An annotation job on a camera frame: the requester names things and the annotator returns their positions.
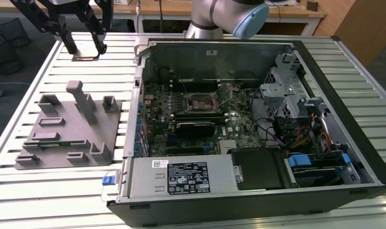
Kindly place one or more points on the green RAM stick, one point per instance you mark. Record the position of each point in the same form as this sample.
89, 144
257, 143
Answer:
64, 143

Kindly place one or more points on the hard disk in blue carrier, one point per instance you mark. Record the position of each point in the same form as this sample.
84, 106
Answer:
298, 161

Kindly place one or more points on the white printed box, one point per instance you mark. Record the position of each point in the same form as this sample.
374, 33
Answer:
121, 2

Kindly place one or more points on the black expansion slot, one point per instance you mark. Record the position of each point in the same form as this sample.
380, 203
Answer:
182, 150

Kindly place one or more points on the silver chipset heatsink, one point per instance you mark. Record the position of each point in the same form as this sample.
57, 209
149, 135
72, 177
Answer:
227, 146

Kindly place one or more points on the small black graphics card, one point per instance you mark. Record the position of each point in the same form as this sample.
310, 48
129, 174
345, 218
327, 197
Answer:
195, 130

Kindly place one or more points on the metal drive cage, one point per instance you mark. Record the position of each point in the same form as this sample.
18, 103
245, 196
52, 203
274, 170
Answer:
275, 93

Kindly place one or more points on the silver power supply unit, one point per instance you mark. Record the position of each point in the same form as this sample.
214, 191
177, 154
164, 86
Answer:
141, 176

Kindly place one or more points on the green motherboard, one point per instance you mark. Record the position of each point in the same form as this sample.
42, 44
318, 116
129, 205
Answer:
243, 124

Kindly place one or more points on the blue case latch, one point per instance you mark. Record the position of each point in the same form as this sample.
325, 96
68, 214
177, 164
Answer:
108, 180

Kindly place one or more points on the black mesh waste bin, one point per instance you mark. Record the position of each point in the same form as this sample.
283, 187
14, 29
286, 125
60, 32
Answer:
4, 59
10, 28

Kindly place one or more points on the black RAM slot bank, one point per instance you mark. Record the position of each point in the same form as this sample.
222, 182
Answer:
195, 86
198, 117

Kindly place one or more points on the black open PC case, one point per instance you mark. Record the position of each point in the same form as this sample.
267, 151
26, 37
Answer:
211, 214

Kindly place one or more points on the grey plastic cage bracket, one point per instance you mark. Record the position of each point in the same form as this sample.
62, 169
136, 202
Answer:
311, 102

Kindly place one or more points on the wooden cabinet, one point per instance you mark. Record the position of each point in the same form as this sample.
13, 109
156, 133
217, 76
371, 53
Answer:
363, 23

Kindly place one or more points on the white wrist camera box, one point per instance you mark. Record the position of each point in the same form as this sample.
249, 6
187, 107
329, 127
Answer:
64, 1

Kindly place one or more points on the grey plastic parts rack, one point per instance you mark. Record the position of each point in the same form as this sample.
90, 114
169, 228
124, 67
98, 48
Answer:
74, 133

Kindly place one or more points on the small dark box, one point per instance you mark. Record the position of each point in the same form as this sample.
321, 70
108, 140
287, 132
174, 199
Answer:
311, 6

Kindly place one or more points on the thin metal locking lever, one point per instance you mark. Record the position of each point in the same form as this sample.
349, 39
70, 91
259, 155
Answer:
227, 100
183, 86

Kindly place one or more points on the CPU socket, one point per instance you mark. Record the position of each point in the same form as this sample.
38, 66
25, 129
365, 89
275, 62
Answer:
199, 103

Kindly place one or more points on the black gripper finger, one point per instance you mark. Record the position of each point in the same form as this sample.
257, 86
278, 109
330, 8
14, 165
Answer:
66, 26
100, 21

